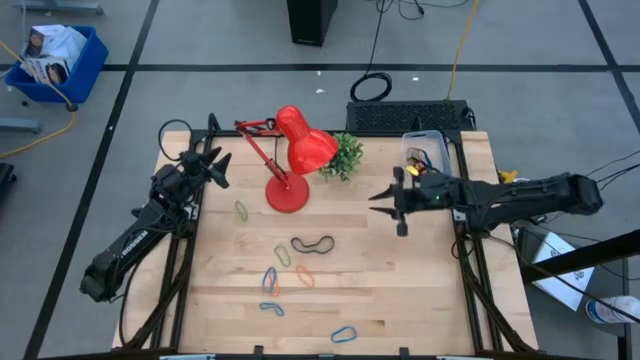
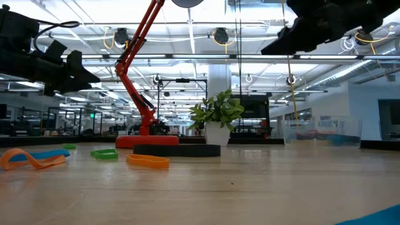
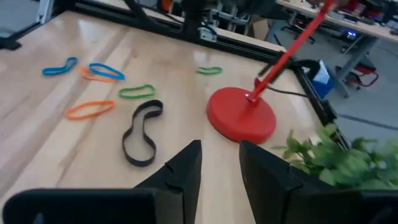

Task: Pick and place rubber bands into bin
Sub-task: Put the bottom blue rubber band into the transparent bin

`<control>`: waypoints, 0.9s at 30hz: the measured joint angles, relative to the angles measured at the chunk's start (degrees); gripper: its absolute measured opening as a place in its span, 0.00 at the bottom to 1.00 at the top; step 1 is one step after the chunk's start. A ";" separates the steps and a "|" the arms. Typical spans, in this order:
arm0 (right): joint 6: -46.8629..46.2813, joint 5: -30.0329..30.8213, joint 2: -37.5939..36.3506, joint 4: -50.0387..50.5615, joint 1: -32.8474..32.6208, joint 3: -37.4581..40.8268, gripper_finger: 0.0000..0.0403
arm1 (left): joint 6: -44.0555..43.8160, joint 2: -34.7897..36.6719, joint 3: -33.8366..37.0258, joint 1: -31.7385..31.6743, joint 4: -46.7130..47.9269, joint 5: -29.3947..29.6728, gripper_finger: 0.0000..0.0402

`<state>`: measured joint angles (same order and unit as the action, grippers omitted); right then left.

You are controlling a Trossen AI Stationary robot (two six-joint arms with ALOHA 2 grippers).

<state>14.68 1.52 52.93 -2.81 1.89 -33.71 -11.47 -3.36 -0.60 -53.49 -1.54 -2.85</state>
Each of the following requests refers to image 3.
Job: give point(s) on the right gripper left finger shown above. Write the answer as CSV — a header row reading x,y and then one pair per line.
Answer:
x,y
183,186

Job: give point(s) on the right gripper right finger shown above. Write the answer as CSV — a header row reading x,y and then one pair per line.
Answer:
x,y
273,193

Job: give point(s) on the wide black rubber band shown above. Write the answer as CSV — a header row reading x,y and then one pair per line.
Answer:
x,y
150,104

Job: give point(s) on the green rubber band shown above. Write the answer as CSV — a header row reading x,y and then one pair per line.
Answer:
x,y
199,71
121,93

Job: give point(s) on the blue rubber band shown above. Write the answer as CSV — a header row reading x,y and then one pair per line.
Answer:
x,y
45,71
121,76

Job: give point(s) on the orange rubber band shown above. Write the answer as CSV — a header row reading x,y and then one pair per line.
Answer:
x,y
67,114
93,78

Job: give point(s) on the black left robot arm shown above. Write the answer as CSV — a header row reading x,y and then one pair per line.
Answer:
x,y
194,17

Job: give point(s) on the blue plastic floor bin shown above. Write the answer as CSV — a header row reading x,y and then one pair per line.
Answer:
x,y
323,90

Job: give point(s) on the green potted plant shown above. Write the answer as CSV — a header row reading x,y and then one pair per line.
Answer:
x,y
342,165

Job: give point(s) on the red desk lamp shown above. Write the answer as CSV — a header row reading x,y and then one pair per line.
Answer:
x,y
239,118

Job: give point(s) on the red rolling cart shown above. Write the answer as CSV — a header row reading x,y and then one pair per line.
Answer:
x,y
363,76

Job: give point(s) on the brown cardboard box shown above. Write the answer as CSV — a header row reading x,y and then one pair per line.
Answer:
x,y
260,29

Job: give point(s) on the cluttered wooden workbench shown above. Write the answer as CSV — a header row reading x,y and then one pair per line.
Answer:
x,y
357,26

